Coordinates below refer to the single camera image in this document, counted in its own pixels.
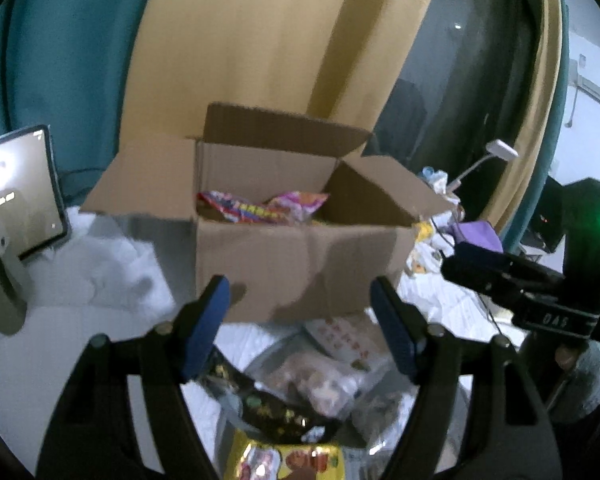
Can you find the teal curtain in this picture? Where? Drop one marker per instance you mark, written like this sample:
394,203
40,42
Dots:
70,60

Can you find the white tablecloth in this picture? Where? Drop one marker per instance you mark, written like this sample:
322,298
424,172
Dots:
105,270

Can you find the pink snack packet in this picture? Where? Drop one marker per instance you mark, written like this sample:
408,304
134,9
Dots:
300,202

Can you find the tablet with grey case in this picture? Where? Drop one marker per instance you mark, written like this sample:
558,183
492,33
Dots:
20,185

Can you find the white bread packet red print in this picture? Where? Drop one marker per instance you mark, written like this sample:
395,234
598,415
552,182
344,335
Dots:
345,337

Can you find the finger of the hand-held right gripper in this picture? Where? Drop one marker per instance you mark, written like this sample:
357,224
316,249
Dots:
475,280
480,251

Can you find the clear snack packet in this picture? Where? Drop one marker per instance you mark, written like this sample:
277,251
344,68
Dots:
380,410

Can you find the black gold snack packet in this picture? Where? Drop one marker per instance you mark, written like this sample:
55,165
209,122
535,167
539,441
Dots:
275,412

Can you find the person's right hand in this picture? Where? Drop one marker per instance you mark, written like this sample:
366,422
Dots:
565,360

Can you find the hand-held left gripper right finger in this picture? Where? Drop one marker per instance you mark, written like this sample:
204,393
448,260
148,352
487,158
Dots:
395,335

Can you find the yellow printed snack packet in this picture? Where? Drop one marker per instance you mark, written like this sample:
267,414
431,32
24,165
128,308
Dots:
290,460

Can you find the white desk lamp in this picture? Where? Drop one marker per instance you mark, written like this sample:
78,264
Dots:
502,150

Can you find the small white blue bottle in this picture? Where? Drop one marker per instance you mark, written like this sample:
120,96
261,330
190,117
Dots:
435,180

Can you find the dark red snack packet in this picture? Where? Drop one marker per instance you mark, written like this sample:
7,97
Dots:
235,207

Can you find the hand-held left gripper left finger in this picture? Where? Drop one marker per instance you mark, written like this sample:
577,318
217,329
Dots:
205,330

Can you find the purple cloth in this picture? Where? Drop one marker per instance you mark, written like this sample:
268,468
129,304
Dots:
477,235

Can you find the person's right forearm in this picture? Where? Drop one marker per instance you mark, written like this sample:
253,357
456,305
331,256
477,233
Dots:
580,392

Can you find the yellow curtain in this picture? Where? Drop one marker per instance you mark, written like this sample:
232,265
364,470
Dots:
545,85
260,35

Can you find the brown cardboard box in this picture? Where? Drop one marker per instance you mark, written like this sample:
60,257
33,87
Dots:
280,265

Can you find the clear bun packet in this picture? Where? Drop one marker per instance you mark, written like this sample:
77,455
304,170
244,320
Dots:
315,380

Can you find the grey tablet stand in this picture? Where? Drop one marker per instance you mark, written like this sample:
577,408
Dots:
0,290

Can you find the dark glass window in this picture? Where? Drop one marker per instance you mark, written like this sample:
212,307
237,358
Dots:
470,60

